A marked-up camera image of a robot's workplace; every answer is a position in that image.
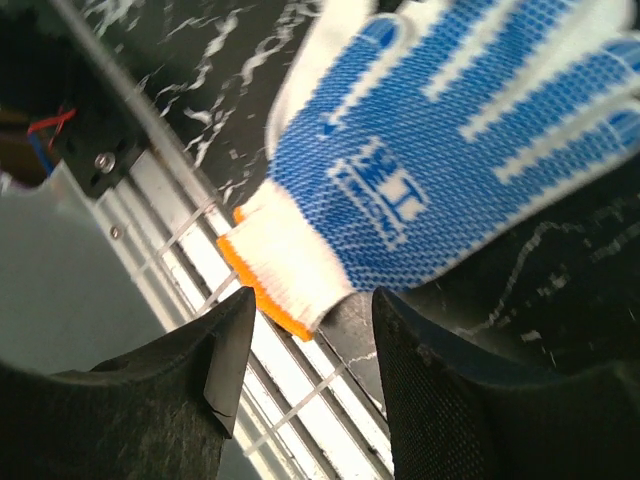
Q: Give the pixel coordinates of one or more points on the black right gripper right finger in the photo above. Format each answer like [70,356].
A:
[457,411]

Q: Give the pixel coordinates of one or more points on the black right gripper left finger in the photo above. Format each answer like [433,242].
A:
[162,411]

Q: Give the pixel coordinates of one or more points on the blue dotted glove peace sign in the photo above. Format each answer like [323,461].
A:
[437,128]

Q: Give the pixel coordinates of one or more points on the aluminium front rail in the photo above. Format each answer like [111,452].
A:
[167,140]

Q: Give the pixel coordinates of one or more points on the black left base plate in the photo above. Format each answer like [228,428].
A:
[102,140]

